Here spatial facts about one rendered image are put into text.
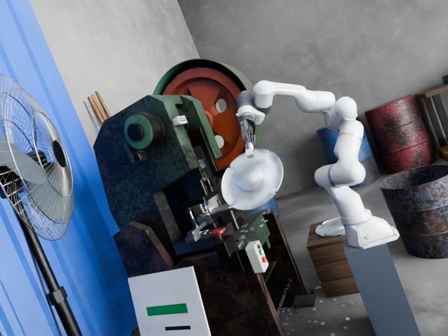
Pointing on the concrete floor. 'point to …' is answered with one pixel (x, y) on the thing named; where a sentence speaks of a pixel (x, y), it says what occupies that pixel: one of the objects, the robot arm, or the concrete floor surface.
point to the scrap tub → (420, 209)
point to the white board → (169, 304)
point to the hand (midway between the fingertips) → (249, 150)
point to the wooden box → (331, 263)
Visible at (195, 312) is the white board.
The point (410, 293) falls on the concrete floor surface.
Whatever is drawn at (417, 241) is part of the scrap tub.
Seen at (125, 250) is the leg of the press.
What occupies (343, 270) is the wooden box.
